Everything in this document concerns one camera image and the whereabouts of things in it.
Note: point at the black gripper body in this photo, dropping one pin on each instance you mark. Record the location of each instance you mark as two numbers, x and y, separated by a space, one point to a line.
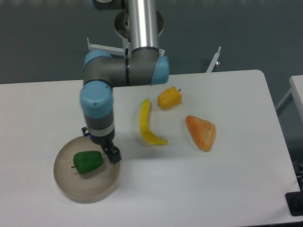
104 141

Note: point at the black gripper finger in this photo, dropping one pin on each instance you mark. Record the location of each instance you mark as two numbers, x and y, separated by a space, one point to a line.
112 152

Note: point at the green bell pepper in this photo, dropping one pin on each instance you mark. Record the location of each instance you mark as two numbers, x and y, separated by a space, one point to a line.
87 161

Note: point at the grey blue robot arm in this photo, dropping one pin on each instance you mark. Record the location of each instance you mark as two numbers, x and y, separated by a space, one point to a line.
142 65

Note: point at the beige round plate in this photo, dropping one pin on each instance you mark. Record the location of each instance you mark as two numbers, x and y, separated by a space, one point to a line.
84 188

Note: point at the yellow bell pepper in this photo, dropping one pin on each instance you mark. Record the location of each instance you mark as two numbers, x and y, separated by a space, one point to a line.
169 98

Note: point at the yellow banana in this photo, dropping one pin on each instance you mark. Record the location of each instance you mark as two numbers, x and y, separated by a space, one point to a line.
145 130

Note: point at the orange segment toy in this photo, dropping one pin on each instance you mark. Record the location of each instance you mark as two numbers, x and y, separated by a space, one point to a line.
203 132

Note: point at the black clamp device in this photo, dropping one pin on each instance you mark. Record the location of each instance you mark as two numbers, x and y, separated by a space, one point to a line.
295 203

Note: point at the white side table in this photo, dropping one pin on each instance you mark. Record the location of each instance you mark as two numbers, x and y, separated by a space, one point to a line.
294 93

